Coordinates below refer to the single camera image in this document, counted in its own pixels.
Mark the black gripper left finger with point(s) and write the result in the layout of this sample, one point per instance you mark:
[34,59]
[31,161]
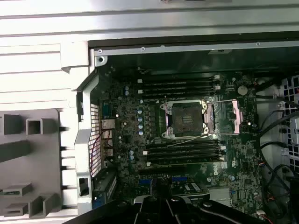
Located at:
[151,212]

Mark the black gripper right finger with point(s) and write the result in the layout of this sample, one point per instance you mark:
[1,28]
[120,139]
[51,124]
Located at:
[187,212]

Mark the metal socket cover frame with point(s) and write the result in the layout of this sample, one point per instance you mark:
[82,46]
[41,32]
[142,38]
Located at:
[236,116]

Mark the CPU socket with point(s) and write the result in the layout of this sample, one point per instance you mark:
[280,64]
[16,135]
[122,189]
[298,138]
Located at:
[184,116]

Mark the silver finned chipset heatsink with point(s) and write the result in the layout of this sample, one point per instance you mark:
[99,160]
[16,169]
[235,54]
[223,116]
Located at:
[219,194]

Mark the black RAM slot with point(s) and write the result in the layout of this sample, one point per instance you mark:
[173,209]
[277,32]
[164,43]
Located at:
[177,82]
[182,161]
[182,144]
[177,93]
[177,77]
[182,149]
[177,88]
[182,155]

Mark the green motherboard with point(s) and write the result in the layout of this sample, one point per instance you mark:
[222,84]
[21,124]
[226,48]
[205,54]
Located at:
[243,149]

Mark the black open PC case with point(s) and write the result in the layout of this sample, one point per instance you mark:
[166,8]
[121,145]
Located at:
[84,144]

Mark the grey plastic parts rack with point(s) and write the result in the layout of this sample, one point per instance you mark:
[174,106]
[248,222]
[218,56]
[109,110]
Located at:
[44,168]

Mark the silver metal drive cage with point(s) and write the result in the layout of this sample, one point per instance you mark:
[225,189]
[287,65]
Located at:
[268,106]

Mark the round coin cell battery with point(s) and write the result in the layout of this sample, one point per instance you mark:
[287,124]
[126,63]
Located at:
[242,90]

